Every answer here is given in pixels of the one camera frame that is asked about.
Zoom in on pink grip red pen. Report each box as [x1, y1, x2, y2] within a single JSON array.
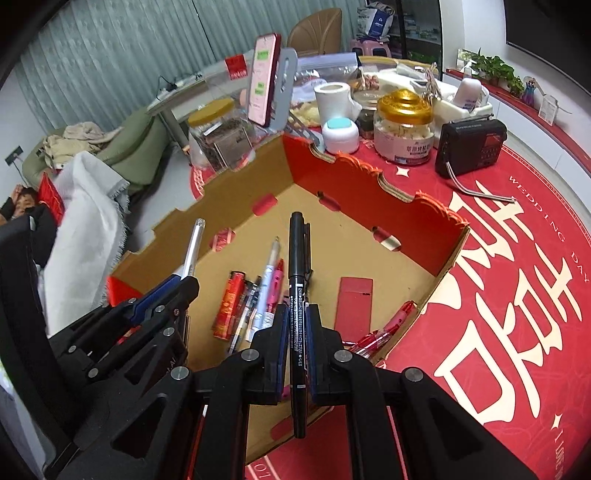
[[345, 300, 417, 360]]

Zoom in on dark clear mechanical pen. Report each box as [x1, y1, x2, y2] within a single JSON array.
[[226, 276, 262, 356]]

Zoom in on red cardboard tray box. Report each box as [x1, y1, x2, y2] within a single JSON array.
[[106, 133, 471, 464]]

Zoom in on green potted plants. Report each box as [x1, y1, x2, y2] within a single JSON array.
[[457, 49, 525, 97]]

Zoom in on white teal cream jar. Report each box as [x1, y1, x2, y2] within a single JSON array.
[[322, 117, 360, 154]]

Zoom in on red lighter case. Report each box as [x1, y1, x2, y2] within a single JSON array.
[[334, 277, 374, 344]]

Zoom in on black portable radio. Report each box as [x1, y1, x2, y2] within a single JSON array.
[[435, 116, 507, 179]]

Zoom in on red printed lighter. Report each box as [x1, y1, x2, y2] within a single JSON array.
[[212, 271, 246, 341]]

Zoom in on pink clip gel pen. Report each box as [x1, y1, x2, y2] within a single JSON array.
[[267, 259, 284, 312]]

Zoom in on black marker pen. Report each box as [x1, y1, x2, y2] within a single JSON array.
[[288, 211, 311, 439]]

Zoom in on white cloth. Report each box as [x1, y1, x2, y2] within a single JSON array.
[[39, 152, 129, 337]]

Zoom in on grey blue cartoon pen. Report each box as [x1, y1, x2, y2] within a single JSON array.
[[246, 237, 280, 342]]

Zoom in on smartphone on stand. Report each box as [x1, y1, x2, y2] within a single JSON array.
[[247, 33, 280, 127]]

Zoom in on yellow lid plastic jar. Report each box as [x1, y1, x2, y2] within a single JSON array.
[[186, 97, 256, 173]]

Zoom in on silver grey marker pen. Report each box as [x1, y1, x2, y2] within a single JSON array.
[[180, 218, 206, 279]]

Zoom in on white paper roll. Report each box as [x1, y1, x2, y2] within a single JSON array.
[[315, 82, 356, 125]]

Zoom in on gold lid glass jar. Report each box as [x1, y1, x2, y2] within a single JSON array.
[[374, 89, 435, 166]]

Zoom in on wall television screen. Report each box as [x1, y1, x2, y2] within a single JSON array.
[[504, 0, 590, 70]]

